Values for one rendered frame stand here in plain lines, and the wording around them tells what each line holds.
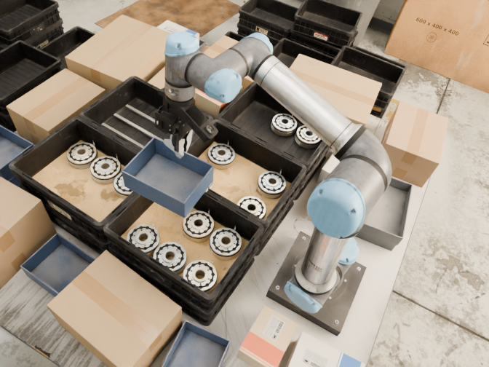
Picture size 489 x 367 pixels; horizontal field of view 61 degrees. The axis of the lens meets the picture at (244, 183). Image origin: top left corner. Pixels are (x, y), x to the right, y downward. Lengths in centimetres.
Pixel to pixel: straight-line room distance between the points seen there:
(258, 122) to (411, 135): 64
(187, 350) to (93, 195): 60
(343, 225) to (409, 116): 115
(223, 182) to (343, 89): 71
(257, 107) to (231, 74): 89
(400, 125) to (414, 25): 209
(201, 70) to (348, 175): 39
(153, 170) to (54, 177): 47
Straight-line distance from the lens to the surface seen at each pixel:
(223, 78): 92
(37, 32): 291
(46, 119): 175
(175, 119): 110
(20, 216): 144
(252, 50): 101
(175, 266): 130
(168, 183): 120
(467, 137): 348
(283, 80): 99
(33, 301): 151
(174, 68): 99
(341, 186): 86
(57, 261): 155
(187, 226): 137
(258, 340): 132
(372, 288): 157
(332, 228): 89
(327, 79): 193
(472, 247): 283
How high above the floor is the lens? 202
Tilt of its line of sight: 52 degrees down
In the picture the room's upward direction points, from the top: 10 degrees clockwise
